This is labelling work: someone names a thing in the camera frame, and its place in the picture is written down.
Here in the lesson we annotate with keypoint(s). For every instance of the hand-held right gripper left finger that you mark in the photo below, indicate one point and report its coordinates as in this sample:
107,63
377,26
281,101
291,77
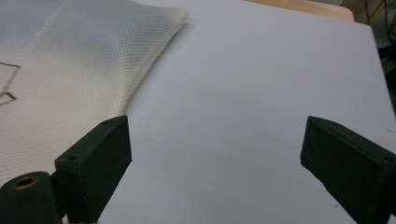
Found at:
96,161

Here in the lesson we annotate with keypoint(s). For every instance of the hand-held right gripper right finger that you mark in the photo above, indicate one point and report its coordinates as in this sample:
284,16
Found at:
351,174

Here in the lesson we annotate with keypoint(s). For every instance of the white mesh laundry bag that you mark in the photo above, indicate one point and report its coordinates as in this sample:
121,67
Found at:
62,77

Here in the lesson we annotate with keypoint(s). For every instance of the wooden table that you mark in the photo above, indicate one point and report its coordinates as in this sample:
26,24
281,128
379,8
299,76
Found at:
311,7

